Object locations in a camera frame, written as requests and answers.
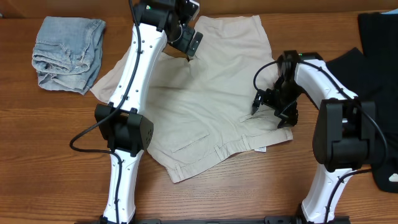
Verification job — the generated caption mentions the beige khaki shorts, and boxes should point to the beige khaki shorts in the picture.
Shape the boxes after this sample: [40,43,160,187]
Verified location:
[90,14,294,184]

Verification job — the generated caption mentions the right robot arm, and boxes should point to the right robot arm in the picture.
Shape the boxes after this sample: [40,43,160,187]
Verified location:
[252,50,386,224]

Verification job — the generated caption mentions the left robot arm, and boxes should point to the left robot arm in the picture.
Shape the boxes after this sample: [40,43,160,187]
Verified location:
[95,0,203,223]

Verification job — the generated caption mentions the folded light blue jeans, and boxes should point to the folded light blue jeans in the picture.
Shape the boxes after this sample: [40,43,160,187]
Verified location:
[32,16,106,95]

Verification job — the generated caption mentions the black garment at corner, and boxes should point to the black garment at corner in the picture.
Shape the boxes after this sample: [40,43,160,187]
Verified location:
[358,12,397,57]

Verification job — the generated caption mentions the light blue item at corner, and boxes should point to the light blue item at corner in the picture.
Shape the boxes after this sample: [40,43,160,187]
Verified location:
[382,9,398,15]

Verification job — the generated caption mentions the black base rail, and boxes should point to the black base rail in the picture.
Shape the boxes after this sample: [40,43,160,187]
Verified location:
[124,215,351,224]

